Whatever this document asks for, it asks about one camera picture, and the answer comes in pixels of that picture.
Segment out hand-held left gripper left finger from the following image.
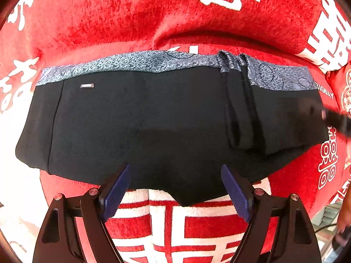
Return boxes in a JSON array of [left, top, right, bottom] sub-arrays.
[[32, 163, 131, 263]]

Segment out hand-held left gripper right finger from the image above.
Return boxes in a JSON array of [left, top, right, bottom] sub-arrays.
[[221, 164, 322, 263]]

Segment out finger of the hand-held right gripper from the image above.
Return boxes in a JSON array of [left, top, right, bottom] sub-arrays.
[[319, 107, 351, 141]]

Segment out black pants with blue-grey trim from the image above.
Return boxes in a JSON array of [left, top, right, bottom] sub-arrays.
[[15, 50, 330, 207]]

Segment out person's right forearm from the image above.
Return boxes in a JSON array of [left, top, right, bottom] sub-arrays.
[[336, 197, 351, 252]]

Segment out red printed blanket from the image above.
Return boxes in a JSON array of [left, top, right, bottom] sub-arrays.
[[0, 0, 351, 263]]

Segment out grey metal frame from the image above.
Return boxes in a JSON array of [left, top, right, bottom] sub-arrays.
[[313, 200, 343, 226]]

